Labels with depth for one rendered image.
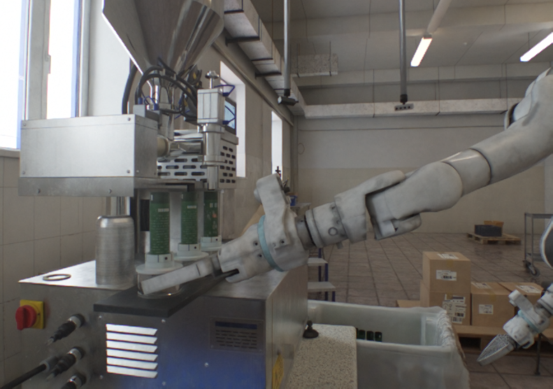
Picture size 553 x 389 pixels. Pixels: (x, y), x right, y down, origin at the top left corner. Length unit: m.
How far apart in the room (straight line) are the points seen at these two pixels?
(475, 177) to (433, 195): 0.08
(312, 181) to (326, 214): 10.51
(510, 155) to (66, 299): 0.78
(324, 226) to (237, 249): 0.12
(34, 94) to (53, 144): 2.31
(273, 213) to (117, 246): 0.34
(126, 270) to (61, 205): 1.93
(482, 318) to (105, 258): 2.97
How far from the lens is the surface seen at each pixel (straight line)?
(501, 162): 0.62
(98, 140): 0.77
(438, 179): 0.53
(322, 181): 11.00
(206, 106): 0.82
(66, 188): 0.81
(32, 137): 0.87
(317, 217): 0.52
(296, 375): 1.00
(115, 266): 0.76
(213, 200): 0.80
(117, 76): 3.45
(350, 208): 0.51
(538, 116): 0.69
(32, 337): 0.88
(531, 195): 11.96
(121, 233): 0.75
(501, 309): 3.38
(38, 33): 3.27
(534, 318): 1.39
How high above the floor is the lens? 1.20
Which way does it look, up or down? 1 degrees up
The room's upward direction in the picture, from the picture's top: straight up
